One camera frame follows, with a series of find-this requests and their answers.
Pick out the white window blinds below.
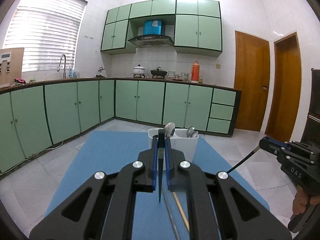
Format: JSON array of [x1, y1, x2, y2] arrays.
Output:
[[3, 0, 87, 72]]

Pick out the white plastic utensil holder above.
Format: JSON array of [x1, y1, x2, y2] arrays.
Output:
[[147, 127, 200, 163]]

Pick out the small kettle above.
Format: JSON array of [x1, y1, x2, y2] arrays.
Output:
[[96, 66, 106, 78]]

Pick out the green upper kitchen cabinets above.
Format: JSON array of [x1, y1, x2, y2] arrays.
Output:
[[101, 0, 222, 57]]

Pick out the red cloth on counter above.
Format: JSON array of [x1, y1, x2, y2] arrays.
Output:
[[14, 78, 27, 85]]

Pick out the green lower kitchen cabinets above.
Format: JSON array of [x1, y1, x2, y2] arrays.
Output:
[[1, 78, 241, 173]]

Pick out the white cooking pot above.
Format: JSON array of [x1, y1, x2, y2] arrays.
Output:
[[133, 64, 145, 78]]

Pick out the black plastic spoon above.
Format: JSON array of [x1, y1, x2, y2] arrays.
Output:
[[151, 135, 159, 146]]

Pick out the black wok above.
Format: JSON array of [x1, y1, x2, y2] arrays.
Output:
[[150, 67, 168, 79]]

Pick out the grey chopstick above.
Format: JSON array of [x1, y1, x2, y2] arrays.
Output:
[[162, 189, 181, 240]]

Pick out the green kitchen cabinets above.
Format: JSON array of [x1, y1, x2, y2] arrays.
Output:
[[1, 78, 241, 173], [101, 0, 222, 57]]

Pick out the wooden door left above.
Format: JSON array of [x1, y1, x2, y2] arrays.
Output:
[[234, 31, 270, 131]]

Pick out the wooden door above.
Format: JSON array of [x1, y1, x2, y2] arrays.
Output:
[[265, 33, 302, 141], [234, 31, 270, 131]]

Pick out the dark appliance at right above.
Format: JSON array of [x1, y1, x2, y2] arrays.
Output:
[[302, 68, 320, 147]]

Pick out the large silver spoon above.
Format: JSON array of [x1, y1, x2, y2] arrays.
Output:
[[164, 122, 175, 137]]

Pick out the blue box on hood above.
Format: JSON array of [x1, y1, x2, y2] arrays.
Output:
[[143, 20, 165, 35]]

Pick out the black range hood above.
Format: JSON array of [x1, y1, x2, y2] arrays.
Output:
[[129, 35, 174, 48]]

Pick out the wooden chopstick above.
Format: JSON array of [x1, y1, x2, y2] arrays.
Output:
[[172, 192, 190, 232]]

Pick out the blue table cloth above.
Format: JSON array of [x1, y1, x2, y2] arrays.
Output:
[[44, 130, 271, 240]]

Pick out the cardboard box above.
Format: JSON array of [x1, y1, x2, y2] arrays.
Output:
[[0, 48, 24, 88]]

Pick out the orange thermos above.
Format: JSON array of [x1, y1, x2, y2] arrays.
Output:
[[191, 61, 200, 83]]

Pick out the person's right hand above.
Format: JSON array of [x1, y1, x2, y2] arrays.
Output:
[[292, 185, 320, 215]]

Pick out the small silver spoon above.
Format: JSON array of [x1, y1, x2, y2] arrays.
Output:
[[187, 126, 195, 138]]

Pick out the wooden door right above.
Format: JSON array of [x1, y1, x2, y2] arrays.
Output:
[[265, 33, 302, 141]]

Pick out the chrome kitchen faucet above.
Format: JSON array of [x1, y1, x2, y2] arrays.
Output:
[[56, 54, 67, 79]]

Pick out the silver spoon decorated handle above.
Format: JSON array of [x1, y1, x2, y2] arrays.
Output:
[[191, 131, 199, 138]]

